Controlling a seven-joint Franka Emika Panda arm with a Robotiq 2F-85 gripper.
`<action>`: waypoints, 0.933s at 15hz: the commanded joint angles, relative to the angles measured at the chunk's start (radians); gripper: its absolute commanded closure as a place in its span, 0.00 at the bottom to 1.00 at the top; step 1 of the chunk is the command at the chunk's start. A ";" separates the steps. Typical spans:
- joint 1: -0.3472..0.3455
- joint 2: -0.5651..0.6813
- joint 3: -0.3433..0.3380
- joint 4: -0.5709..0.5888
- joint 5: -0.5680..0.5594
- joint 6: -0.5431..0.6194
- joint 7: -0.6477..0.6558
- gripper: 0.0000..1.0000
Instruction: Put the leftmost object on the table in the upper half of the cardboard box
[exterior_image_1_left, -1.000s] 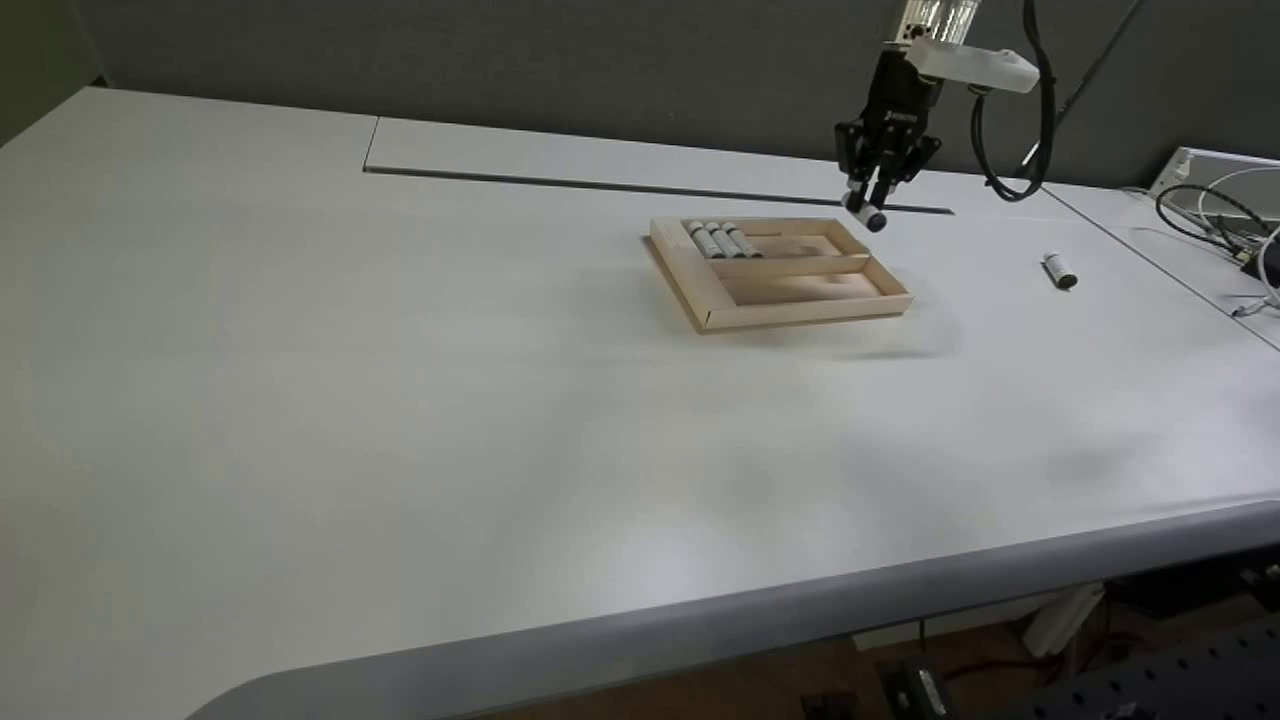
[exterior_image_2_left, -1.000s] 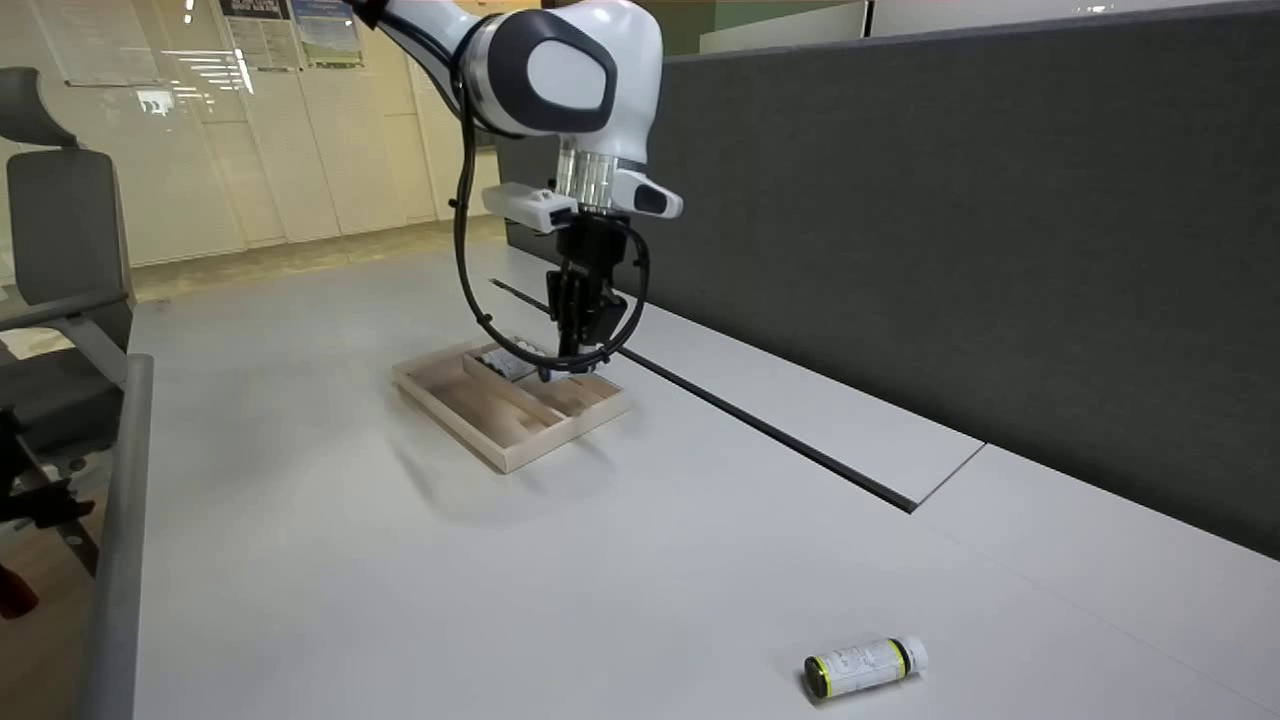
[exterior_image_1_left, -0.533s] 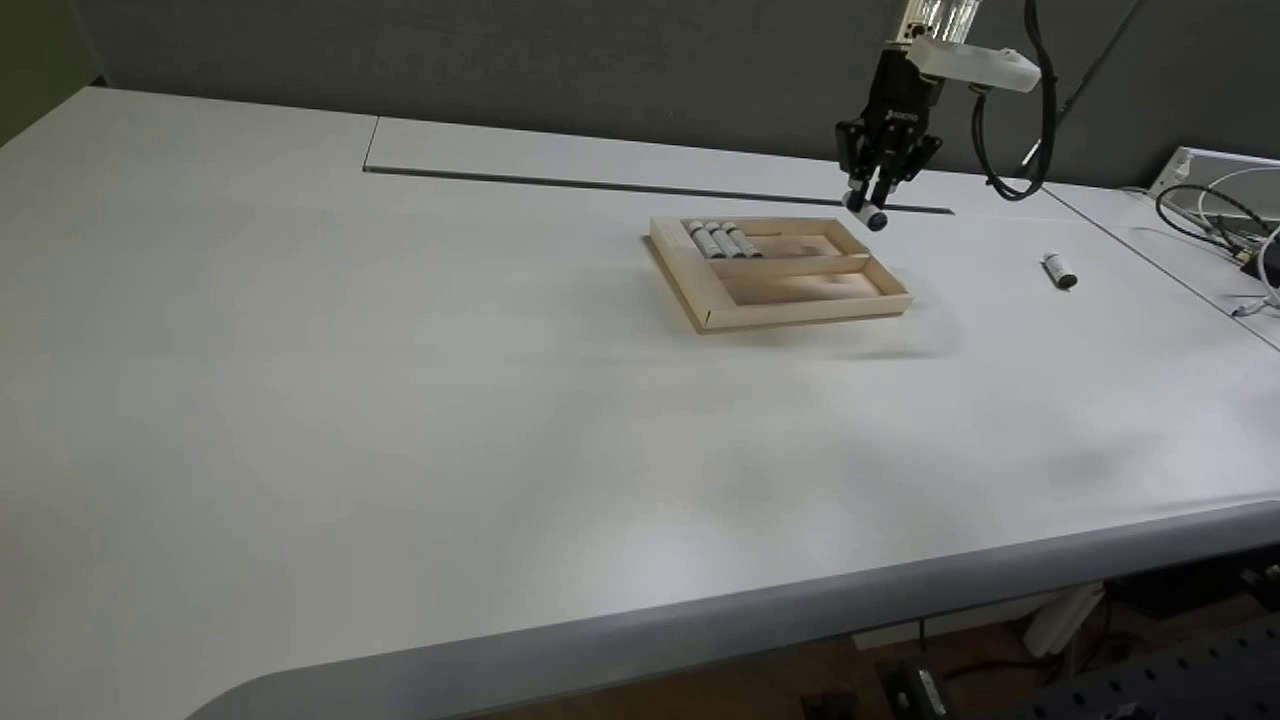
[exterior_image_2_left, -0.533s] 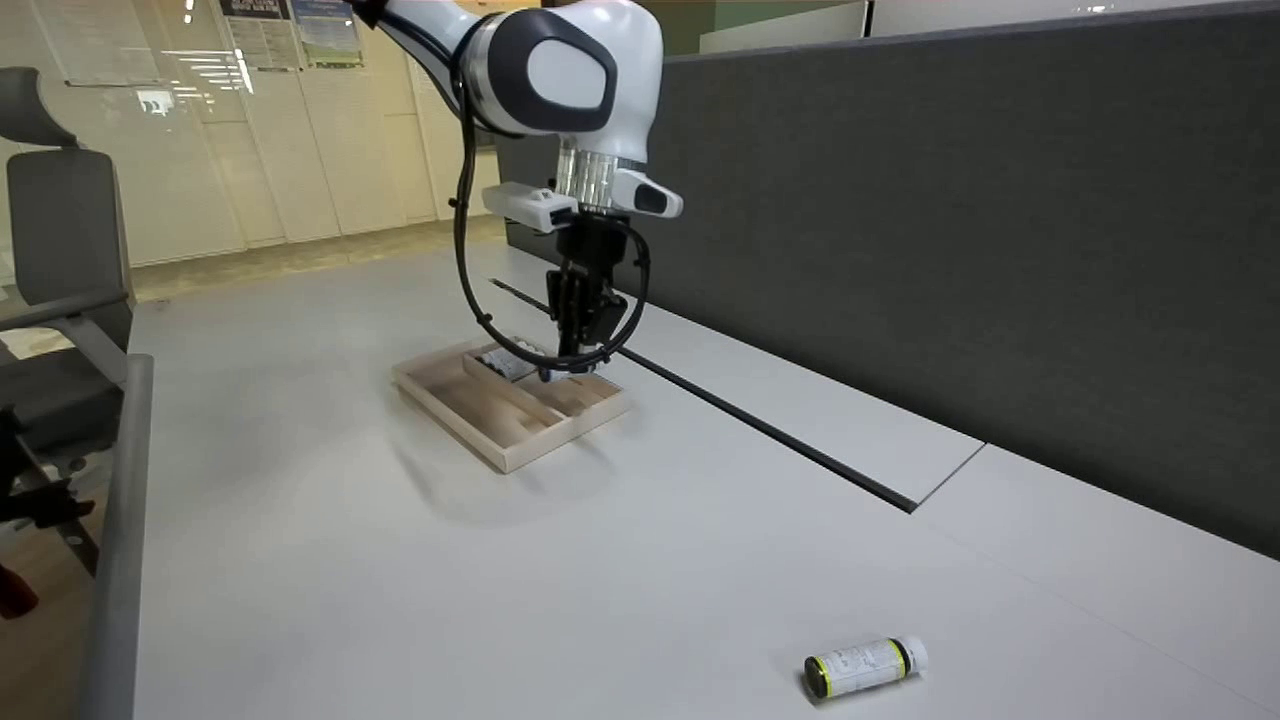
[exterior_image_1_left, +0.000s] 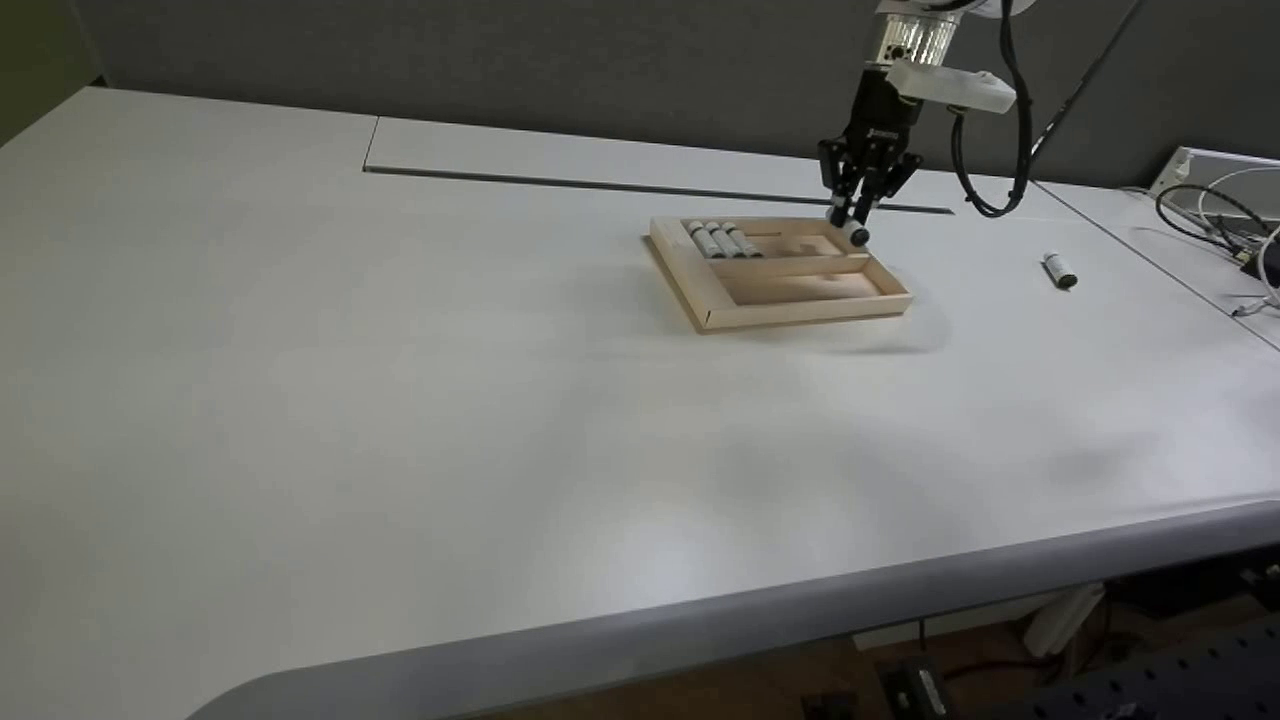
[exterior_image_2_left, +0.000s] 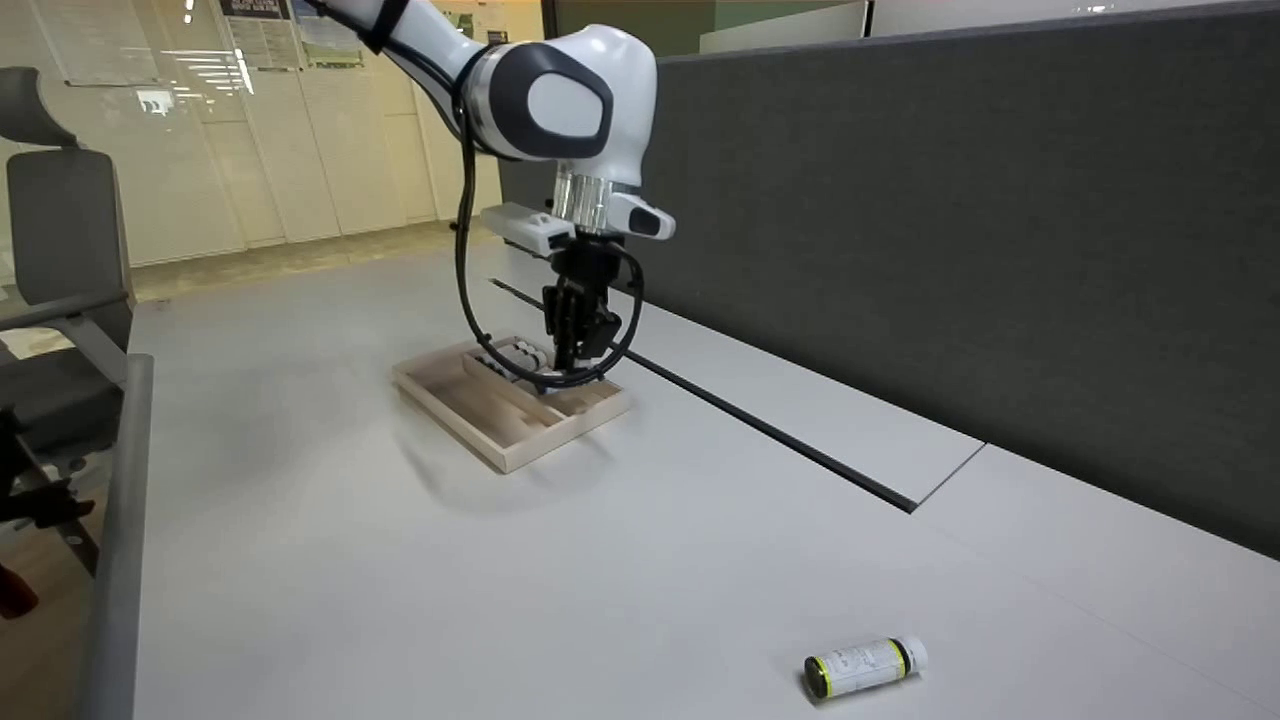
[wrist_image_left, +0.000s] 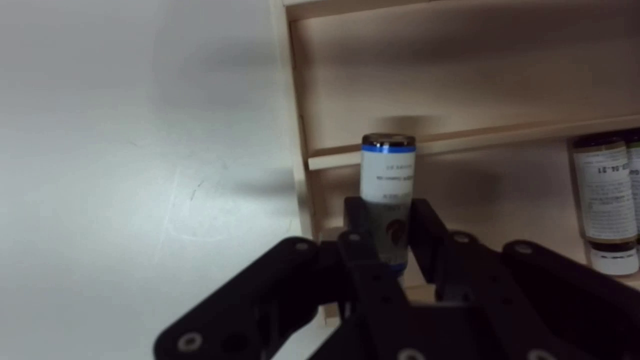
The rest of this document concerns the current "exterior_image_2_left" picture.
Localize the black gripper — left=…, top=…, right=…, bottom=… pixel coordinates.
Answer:
left=538, top=233, right=629, bottom=386

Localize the wooden tray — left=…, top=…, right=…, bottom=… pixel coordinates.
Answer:
left=389, top=334, right=632, bottom=476

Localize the dark grey desk partition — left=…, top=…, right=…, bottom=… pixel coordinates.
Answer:
left=491, top=5, right=1280, bottom=560

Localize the grey office chair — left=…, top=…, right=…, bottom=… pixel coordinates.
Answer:
left=0, top=64, right=140, bottom=580

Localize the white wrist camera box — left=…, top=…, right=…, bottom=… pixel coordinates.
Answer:
left=478, top=198, right=679, bottom=260

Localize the grey table cable flap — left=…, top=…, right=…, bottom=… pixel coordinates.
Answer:
left=487, top=250, right=990, bottom=515

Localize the large wall poster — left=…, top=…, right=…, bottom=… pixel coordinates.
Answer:
left=293, top=9, right=367, bottom=74

